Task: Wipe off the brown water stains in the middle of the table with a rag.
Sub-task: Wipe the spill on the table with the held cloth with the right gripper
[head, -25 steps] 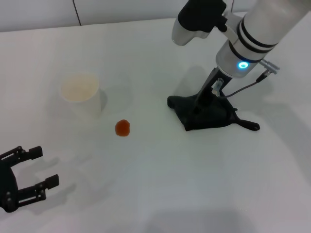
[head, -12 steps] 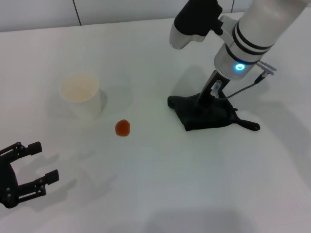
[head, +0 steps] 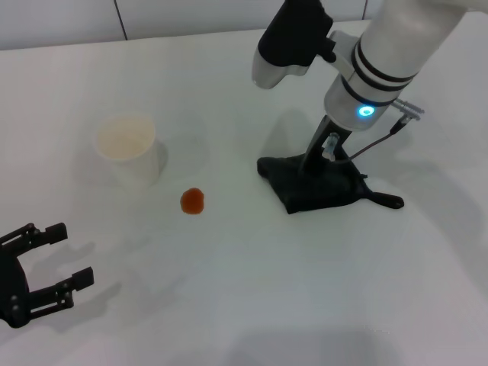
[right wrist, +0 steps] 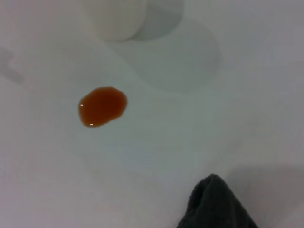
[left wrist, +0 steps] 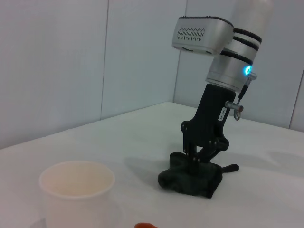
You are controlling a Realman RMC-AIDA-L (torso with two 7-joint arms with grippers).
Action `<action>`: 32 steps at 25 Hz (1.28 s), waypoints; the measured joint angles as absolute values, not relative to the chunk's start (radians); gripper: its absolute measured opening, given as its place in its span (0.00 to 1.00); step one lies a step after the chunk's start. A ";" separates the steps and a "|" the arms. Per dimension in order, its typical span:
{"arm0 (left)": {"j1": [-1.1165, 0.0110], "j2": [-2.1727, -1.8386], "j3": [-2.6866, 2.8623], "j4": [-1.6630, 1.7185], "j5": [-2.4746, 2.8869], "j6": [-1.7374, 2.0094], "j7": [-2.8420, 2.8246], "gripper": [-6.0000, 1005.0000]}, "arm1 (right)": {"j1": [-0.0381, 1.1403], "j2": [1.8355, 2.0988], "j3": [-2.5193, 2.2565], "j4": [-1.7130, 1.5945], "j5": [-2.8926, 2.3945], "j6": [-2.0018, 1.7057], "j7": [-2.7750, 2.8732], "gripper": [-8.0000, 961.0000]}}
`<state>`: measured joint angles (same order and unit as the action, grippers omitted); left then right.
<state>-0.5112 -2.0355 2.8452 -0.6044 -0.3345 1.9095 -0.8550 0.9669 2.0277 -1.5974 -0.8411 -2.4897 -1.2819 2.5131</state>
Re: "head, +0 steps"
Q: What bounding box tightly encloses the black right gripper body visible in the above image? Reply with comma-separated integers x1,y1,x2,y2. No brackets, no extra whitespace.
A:
298,114,354,176

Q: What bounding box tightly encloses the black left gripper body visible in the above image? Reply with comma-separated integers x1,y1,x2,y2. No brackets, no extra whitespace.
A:
0,246,32,329

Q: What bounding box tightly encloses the dark blue rag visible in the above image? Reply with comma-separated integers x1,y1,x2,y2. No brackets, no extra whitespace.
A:
256,146,406,216

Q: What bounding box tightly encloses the white paper cup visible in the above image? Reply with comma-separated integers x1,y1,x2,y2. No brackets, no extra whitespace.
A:
95,112,161,188

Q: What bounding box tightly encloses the small orange ball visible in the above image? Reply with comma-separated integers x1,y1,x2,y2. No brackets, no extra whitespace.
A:
179,187,206,216

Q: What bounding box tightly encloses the thin cable with connector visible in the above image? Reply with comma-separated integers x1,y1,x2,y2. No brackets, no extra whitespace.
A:
322,98,426,165

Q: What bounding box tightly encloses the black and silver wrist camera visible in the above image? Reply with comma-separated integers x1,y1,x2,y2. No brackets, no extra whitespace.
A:
251,0,359,91

